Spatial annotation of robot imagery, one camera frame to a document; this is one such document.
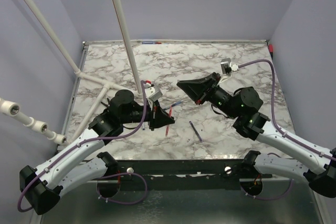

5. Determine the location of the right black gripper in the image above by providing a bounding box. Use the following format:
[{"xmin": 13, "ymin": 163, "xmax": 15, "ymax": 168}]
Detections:
[{"xmin": 177, "ymin": 72, "xmax": 239, "ymax": 120}]

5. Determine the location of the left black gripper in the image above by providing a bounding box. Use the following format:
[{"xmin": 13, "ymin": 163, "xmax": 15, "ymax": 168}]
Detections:
[{"xmin": 121, "ymin": 98, "xmax": 175, "ymax": 131}]

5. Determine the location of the blue pen cap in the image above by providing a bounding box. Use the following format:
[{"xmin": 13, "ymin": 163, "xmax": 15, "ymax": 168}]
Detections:
[{"xmin": 164, "ymin": 101, "xmax": 182, "ymax": 110}]

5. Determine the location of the red pen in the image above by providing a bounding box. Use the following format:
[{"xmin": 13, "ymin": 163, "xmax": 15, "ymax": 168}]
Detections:
[{"xmin": 165, "ymin": 105, "xmax": 173, "ymax": 137}]

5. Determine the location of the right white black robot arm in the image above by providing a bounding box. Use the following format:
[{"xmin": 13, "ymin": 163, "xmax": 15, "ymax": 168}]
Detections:
[{"xmin": 177, "ymin": 72, "xmax": 335, "ymax": 198}]

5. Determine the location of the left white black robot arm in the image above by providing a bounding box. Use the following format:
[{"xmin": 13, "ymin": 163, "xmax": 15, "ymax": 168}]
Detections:
[{"xmin": 19, "ymin": 87, "xmax": 175, "ymax": 215}]

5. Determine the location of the purple pen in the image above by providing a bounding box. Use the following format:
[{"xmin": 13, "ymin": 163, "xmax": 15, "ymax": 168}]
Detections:
[{"xmin": 189, "ymin": 121, "xmax": 203, "ymax": 143}]

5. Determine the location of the blue red marker at edge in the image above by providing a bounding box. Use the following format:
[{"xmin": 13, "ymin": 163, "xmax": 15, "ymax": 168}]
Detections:
[{"xmin": 142, "ymin": 41, "xmax": 162, "ymax": 45}]

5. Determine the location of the red black clamp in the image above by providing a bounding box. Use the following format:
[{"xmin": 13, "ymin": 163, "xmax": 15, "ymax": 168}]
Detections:
[{"xmin": 268, "ymin": 44, "xmax": 274, "ymax": 58}]

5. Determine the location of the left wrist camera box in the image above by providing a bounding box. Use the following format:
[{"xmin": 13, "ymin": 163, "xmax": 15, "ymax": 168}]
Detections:
[{"xmin": 144, "ymin": 82, "xmax": 163, "ymax": 102}]

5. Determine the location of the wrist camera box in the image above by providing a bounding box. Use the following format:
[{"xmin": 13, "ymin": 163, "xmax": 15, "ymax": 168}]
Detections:
[
  {"xmin": 144, "ymin": 82, "xmax": 163, "ymax": 102},
  {"xmin": 220, "ymin": 58, "xmax": 239, "ymax": 77}
]

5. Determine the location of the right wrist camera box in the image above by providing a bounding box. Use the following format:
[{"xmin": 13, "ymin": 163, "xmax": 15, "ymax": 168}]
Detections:
[{"xmin": 220, "ymin": 58, "xmax": 239, "ymax": 77}]

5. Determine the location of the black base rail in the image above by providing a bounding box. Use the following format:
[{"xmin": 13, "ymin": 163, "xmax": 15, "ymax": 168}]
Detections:
[{"xmin": 86, "ymin": 158, "xmax": 274, "ymax": 191}]

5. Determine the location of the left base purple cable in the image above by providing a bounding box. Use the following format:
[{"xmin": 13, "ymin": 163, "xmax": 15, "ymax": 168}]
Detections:
[{"xmin": 96, "ymin": 172, "xmax": 148, "ymax": 205}]

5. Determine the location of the white pvc pipe frame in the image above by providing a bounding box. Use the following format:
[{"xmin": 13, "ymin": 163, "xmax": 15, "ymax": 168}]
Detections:
[{"xmin": 0, "ymin": 0, "xmax": 148, "ymax": 146}]

